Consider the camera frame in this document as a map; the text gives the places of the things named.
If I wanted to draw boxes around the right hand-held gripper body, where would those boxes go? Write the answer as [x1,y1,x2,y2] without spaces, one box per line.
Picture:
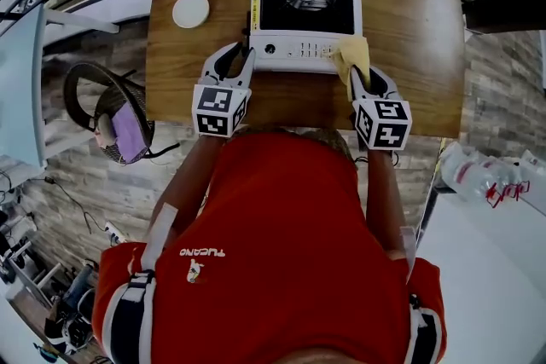
[351,95,413,152]

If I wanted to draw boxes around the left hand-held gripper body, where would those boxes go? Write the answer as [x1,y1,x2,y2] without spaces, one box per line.
[192,72,253,138]

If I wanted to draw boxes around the yellow cloth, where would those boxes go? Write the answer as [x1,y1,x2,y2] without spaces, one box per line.
[332,35,372,101]

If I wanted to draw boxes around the white portable gas stove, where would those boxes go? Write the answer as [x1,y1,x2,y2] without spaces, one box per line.
[246,0,364,76]

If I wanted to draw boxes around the person's right forearm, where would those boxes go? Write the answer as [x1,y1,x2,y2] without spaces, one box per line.
[365,147,410,262]

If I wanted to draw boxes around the person's left forearm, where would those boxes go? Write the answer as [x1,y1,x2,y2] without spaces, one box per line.
[148,135,226,246]

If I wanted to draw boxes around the wooden table with black legs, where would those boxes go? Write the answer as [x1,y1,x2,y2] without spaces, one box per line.
[144,0,467,140]

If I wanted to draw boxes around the person's patterned shorts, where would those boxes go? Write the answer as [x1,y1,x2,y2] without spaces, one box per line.
[229,126,356,167]

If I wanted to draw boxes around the purple cushion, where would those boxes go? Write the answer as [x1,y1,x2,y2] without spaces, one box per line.
[111,105,149,165]

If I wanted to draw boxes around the clear bag of bottles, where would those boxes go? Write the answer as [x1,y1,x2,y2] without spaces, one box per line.
[438,140,534,211]

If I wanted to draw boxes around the dark wicker chair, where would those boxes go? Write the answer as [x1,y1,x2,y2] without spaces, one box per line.
[63,61,181,165]

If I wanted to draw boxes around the person's red shirt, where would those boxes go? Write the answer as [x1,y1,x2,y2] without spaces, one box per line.
[90,130,449,364]

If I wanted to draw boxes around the light grey table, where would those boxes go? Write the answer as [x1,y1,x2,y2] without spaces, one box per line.
[0,3,120,187]

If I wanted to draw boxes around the white table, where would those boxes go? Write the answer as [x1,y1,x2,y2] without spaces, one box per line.
[415,164,546,364]

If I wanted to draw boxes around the navy white shoulder strap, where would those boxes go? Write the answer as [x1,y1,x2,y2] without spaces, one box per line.
[108,202,180,364]
[398,225,440,364]

